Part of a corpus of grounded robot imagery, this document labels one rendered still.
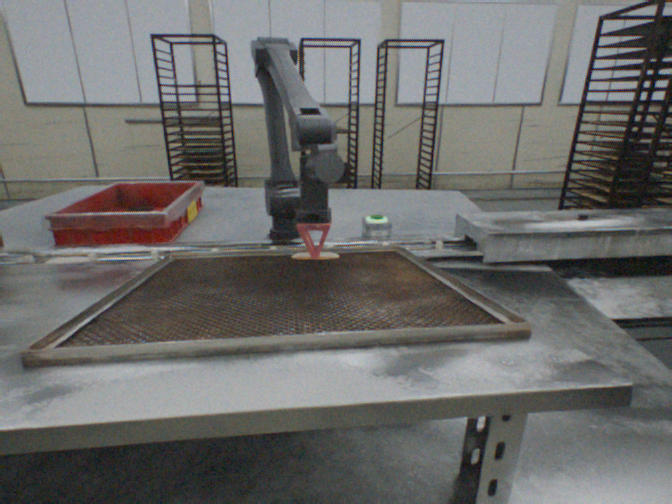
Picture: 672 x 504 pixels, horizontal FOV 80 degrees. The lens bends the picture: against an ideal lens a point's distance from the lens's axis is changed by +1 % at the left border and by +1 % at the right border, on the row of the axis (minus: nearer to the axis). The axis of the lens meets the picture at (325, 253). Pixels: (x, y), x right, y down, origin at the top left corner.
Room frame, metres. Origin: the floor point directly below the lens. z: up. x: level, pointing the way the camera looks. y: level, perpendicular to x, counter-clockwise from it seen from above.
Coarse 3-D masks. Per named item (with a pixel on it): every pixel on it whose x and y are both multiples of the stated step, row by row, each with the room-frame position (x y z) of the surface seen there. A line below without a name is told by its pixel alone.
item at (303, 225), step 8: (304, 224) 0.75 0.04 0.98; (312, 224) 0.75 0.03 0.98; (320, 224) 0.75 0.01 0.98; (328, 224) 0.75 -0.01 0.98; (304, 232) 0.75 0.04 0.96; (304, 240) 0.76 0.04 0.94; (320, 240) 0.75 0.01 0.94; (312, 248) 0.76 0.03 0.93; (320, 248) 0.76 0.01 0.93; (312, 256) 0.76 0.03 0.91
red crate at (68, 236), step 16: (128, 208) 1.48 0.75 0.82; (160, 208) 1.48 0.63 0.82; (176, 224) 1.15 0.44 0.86; (64, 240) 1.04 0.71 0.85; (80, 240) 1.04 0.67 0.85; (96, 240) 1.05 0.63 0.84; (112, 240) 1.05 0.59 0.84; (128, 240) 1.05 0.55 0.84; (144, 240) 1.06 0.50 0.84; (160, 240) 1.06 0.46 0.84
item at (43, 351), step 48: (192, 288) 0.56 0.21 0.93; (240, 288) 0.56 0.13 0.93; (288, 288) 0.55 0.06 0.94; (432, 288) 0.54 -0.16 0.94; (48, 336) 0.36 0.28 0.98; (96, 336) 0.38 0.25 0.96; (144, 336) 0.37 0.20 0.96; (192, 336) 0.37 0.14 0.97; (240, 336) 0.37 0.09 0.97; (288, 336) 0.34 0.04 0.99; (336, 336) 0.34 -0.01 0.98; (384, 336) 0.35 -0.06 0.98; (432, 336) 0.35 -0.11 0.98; (480, 336) 0.36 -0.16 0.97
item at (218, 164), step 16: (224, 48) 4.60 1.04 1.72; (160, 80) 4.12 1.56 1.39; (176, 80) 4.61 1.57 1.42; (160, 96) 4.10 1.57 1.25; (176, 96) 4.59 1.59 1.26; (224, 144) 4.11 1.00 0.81; (192, 160) 4.43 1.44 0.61; (208, 160) 4.39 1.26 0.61; (224, 160) 4.10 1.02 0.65; (192, 176) 4.33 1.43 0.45; (208, 176) 4.29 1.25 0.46; (224, 176) 4.11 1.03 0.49
